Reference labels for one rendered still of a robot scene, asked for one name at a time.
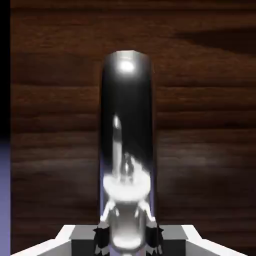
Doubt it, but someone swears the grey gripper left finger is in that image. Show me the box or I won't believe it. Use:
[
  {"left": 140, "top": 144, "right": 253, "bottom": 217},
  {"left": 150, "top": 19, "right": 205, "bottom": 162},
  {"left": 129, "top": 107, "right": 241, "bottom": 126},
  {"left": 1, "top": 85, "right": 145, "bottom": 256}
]
[{"left": 10, "top": 224, "right": 111, "bottom": 256}]

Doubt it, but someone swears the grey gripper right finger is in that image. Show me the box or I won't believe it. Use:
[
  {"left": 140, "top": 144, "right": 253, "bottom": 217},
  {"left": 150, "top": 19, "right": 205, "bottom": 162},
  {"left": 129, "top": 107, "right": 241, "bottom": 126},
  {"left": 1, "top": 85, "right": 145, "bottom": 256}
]
[{"left": 145, "top": 224, "right": 248, "bottom": 256}]

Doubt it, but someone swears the curved shiny metal handle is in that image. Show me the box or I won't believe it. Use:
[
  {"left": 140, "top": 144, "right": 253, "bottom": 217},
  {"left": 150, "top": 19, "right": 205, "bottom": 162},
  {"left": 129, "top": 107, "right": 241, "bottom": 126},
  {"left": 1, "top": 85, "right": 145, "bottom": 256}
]
[{"left": 98, "top": 50, "right": 159, "bottom": 256}]

